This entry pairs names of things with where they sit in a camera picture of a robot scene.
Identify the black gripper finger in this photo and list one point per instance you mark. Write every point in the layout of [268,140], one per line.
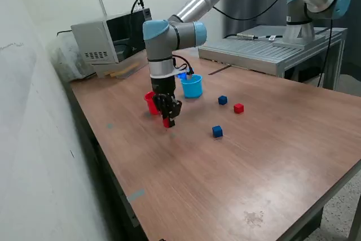
[172,111]
[159,105]

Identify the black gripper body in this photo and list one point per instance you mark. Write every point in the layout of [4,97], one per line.
[162,85]

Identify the red cube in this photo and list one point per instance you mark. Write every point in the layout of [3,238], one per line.
[165,123]
[238,108]

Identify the blue cube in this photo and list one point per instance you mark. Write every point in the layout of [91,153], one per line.
[217,131]
[222,100]

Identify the red plastic cup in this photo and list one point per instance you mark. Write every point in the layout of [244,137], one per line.
[149,105]

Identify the blue plastic cup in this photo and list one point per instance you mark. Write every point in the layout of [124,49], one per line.
[193,88]

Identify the clear acrylic stand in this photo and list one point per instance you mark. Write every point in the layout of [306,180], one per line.
[127,67]

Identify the wooden sticks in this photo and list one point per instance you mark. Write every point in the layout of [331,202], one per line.
[124,70]

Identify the black tape strip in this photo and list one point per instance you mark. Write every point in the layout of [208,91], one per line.
[219,70]

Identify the silver microwave oven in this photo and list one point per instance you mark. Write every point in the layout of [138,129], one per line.
[93,37]

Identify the large grey tape piece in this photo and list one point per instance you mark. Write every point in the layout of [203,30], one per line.
[136,195]

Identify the aluminium profile robot table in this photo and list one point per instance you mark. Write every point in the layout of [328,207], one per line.
[253,52]

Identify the clear plastic bag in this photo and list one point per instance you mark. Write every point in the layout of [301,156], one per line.
[65,57]

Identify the thin white rod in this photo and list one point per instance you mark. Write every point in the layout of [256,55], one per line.
[101,2]

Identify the aluminium robot mounting plate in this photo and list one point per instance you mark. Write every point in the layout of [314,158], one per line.
[293,45]

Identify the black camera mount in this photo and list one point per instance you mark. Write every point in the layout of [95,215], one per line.
[140,1]

